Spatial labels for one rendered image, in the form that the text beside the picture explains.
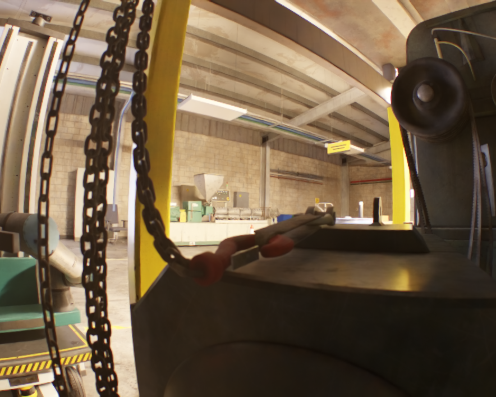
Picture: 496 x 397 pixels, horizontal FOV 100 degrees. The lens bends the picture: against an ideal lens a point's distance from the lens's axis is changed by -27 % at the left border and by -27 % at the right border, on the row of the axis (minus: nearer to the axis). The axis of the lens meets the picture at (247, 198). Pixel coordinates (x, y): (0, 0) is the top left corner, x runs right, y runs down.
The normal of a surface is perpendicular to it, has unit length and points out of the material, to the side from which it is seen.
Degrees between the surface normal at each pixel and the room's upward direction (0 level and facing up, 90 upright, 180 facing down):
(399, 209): 90
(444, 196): 90
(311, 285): 25
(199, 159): 90
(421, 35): 90
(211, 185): 110
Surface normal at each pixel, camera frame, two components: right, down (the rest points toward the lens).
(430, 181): -0.80, -0.06
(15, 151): 0.79, -0.02
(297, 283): -0.21, -0.93
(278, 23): 0.60, -0.04
